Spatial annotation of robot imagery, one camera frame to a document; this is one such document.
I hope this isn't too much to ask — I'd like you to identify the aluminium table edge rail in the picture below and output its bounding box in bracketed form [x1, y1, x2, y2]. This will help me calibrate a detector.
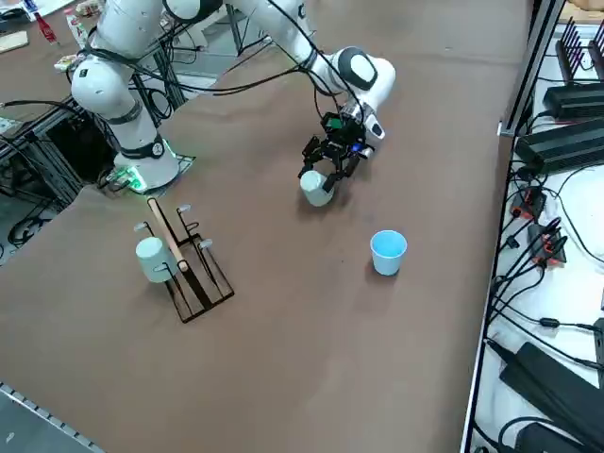
[0, 380, 108, 453]

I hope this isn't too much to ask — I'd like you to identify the aluminium frame post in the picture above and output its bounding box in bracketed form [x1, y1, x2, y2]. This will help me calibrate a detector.
[497, 0, 566, 139]

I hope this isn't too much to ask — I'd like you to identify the aluminium support frame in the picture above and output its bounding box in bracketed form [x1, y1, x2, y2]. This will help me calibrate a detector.
[0, 101, 119, 213]

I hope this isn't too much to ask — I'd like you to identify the black cable with white sleeve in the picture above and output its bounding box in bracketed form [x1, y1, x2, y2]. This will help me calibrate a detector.
[89, 44, 331, 95]

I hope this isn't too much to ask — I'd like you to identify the large black power brick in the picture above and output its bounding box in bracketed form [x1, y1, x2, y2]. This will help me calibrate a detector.
[499, 342, 604, 453]

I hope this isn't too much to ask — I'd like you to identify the white drink bottle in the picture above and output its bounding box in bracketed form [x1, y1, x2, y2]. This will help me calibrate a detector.
[64, 7, 92, 48]

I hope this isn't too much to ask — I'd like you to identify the pale green cup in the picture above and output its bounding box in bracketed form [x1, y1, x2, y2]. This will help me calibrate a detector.
[135, 237, 176, 284]

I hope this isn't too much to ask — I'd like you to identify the black adapter with orange clips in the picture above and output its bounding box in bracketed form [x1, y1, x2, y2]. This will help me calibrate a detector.
[512, 186, 546, 221]
[526, 221, 567, 265]

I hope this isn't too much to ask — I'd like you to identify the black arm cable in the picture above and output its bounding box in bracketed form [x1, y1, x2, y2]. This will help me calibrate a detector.
[263, 0, 367, 119]

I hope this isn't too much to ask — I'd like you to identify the wooden rack rod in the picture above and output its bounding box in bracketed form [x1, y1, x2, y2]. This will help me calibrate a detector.
[146, 197, 189, 274]

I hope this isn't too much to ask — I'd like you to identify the green plastic cup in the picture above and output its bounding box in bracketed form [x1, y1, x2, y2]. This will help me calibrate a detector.
[299, 170, 335, 208]

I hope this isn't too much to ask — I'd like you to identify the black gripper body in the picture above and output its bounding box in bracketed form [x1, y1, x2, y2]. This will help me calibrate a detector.
[313, 111, 377, 161]

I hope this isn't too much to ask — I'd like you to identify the black wire cup rack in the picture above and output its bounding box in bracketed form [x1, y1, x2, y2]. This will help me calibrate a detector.
[133, 197, 236, 325]

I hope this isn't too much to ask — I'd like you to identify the blue plastic cup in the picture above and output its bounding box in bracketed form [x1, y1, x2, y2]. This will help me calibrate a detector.
[369, 229, 409, 277]

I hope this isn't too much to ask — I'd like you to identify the black comb-shaped stand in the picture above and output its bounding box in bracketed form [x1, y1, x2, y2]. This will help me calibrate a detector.
[555, 16, 604, 81]

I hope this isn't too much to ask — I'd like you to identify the wooden board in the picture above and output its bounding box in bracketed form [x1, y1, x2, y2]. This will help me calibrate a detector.
[0, 30, 30, 54]

